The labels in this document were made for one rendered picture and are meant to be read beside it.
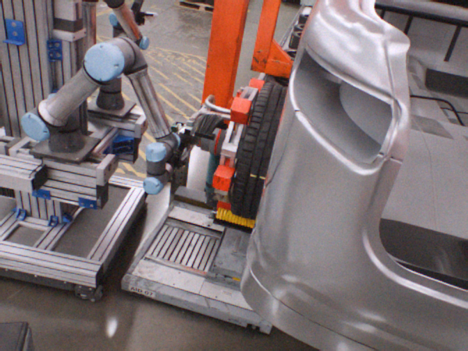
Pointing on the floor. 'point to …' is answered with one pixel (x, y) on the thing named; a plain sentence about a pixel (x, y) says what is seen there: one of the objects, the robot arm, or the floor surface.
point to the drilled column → (180, 177)
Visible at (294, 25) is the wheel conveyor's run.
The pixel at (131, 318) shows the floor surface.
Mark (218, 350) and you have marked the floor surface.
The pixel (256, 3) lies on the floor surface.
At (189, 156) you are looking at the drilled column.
